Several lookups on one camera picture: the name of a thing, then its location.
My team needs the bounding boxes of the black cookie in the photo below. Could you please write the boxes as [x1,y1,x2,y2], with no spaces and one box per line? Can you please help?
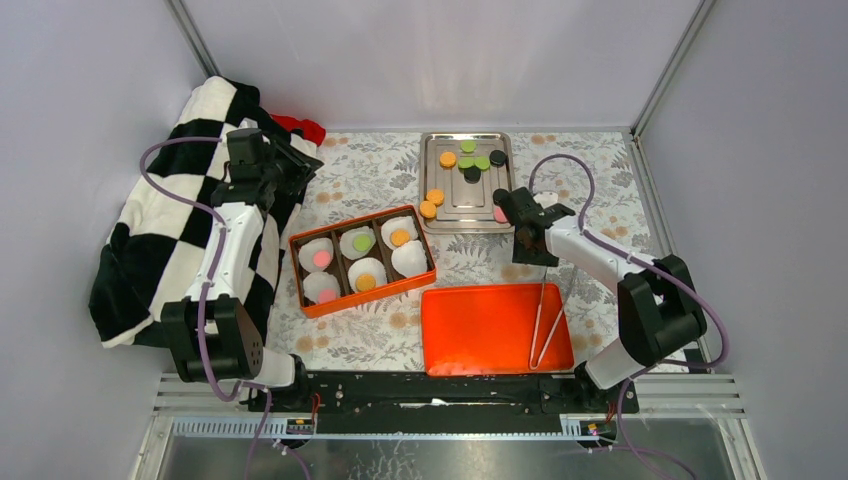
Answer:
[489,150,508,167]
[463,166,481,184]

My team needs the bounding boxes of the stainless steel tray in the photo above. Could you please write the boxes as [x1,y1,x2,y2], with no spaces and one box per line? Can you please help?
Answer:
[419,132,517,234]

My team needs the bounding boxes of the pink cookie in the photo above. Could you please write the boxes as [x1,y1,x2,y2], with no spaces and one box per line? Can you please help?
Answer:
[312,250,333,270]
[493,206,509,224]
[317,288,338,304]

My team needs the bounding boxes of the orange cookie tin box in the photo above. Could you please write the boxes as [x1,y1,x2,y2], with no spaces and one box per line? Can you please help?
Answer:
[289,205,436,318]

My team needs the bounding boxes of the green cookie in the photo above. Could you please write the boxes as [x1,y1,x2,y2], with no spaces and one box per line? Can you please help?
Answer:
[459,140,477,154]
[352,234,373,253]
[457,156,475,169]

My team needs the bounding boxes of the orange cookie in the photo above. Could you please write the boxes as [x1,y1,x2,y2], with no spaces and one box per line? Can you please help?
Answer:
[389,228,411,247]
[425,189,445,207]
[354,274,378,292]
[438,151,457,169]

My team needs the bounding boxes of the steel tongs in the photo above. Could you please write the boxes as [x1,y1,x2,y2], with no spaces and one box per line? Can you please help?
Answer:
[527,264,581,372]

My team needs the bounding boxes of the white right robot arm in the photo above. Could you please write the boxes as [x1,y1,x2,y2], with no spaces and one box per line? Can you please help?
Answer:
[493,188,707,412]

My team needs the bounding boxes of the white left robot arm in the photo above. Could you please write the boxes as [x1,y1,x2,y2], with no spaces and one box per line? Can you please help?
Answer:
[161,128,323,411]

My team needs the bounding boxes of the red cloth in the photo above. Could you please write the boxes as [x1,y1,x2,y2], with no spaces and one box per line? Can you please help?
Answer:
[271,114,327,146]

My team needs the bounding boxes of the floral patterned tablecloth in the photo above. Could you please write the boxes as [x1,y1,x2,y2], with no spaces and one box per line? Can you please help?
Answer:
[267,132,659,371]

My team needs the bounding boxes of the white paper cup liner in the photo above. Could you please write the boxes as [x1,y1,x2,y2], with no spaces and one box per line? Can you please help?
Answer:
[339,226,376,261]
[391,240,428,278]
[347,257,388,293]
[298,237,335,273]
[302,271,341,304]
[380,216,419,250]

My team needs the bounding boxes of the orange tin lid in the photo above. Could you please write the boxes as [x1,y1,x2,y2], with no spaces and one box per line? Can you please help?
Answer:
[420,283,575,377]

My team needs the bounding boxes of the black white checkered blanket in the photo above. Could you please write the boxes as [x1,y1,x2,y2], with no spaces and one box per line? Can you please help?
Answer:
[89,76,319,348]

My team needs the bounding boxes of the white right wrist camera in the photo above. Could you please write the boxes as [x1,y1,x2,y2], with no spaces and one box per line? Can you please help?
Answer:
[533,191,559,209]

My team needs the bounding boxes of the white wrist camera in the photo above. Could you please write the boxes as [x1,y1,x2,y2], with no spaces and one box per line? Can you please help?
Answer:
[238,118,262,133]
[533,191,559,209]

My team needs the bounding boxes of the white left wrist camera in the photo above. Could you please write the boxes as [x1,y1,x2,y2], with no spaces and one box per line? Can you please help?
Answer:
[238,118,262,133]

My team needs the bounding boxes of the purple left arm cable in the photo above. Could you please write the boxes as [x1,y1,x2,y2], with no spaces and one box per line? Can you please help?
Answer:
[139,136,274,480]

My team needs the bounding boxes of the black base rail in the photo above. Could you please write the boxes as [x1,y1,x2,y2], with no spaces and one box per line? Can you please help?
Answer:
[243,371,639,435]

